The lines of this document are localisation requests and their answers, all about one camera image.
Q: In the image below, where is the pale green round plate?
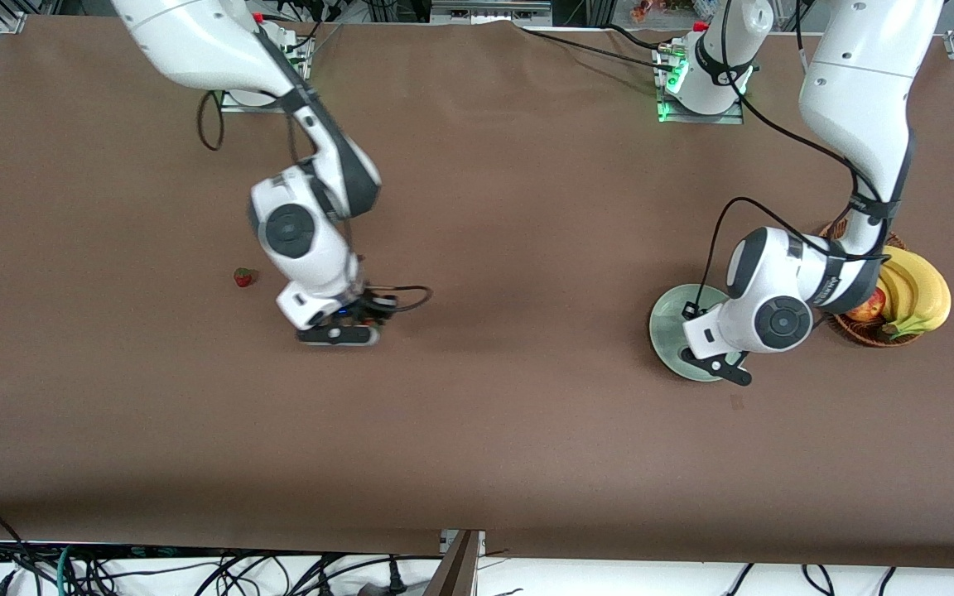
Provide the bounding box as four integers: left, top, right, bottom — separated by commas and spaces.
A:
648, 284, 750, 383

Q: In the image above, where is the brown table cover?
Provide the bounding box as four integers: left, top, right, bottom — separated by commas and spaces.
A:
0, 15, 954, 572

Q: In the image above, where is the brown wicker basket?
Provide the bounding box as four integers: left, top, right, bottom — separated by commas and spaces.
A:
817, 219, 929, 348

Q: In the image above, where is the red apple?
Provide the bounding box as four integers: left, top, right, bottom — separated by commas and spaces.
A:
846, 286, 888, 324

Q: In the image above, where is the yellow banana bunch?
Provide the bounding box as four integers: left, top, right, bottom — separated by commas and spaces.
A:
874, 245, 952, 340

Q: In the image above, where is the grey box with sockets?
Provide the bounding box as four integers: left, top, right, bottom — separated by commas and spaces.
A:
430, 0, 553, 26

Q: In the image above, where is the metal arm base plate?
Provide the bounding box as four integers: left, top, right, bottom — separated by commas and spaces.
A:
657, 46, 745, 126
219, 25, 313, 114

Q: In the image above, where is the brown beam with bracket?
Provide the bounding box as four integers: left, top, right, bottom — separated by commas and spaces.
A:
423, 530, 487, 596

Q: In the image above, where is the short black table cable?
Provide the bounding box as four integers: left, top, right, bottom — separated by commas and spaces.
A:
601, 23, 668, 52

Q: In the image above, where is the long black table cable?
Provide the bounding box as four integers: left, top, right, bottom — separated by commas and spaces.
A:
518, 27, 675, 71

